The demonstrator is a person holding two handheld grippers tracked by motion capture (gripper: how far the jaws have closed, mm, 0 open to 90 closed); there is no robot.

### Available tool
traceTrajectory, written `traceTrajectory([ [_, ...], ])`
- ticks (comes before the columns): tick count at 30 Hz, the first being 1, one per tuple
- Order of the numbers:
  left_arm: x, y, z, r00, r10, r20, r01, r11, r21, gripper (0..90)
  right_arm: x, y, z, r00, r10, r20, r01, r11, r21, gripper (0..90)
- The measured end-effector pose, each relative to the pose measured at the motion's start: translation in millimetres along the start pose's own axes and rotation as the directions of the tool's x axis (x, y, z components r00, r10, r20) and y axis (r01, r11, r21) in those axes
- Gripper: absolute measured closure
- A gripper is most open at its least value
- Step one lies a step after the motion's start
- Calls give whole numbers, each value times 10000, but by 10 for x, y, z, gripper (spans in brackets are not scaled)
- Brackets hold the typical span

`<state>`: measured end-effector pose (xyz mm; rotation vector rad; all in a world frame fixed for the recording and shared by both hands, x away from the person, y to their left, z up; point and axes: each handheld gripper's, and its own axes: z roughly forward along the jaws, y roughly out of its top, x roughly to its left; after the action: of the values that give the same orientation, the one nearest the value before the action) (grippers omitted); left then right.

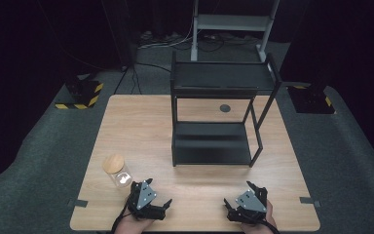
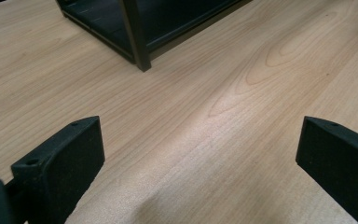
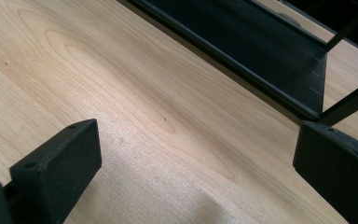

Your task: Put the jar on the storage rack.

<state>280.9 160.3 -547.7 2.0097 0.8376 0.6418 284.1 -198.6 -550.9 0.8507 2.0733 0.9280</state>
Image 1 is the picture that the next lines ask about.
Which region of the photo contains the black box with hazard stripes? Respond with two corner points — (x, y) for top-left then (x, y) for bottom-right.
(55, 77), (105, 111)
(286, 84), (336, 115)

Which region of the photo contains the person's left hand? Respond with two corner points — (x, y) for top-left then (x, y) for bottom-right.
(114, 209), (156, 234)

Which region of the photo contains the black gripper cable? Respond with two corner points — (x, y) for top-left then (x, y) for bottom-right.
(110, 194), (131, 234)
(255, 217), (281, 234)

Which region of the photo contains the grey metal stand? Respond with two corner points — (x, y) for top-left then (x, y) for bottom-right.
(190, 0), (281, 63)

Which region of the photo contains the black floor cable bundle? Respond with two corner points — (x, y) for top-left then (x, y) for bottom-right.
(197, 32), (261, 54)

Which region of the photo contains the grey tape piece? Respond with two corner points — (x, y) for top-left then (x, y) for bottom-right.
(299, 196), (322, 209)
(67, 198), (89, 209)

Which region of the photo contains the long black floor cable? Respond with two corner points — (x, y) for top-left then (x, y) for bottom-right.
(112, 61), (173, 96)

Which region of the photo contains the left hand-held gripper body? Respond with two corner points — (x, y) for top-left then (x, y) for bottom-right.
(127, 180), (166, 221)

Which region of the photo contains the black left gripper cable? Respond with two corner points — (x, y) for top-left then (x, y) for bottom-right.
(110, 194), (131, 234)

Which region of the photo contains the person's right hand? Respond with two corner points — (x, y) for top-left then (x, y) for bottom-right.
(239, 200), (279, 234)

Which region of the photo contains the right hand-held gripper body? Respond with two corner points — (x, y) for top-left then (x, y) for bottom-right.
(226, 186), (269, 225)

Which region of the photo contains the black two-tier metal rack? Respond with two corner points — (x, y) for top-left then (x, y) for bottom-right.
(169, 51), (284, 169)

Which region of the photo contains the glass jar with wooden lid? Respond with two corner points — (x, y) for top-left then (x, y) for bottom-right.
(101, 153), (133, 190)

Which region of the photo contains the white floor cable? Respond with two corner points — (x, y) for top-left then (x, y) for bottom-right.
(137, 18), (197, 51)

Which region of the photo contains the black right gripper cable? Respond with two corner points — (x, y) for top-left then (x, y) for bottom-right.
(255, 217), (281, 234)

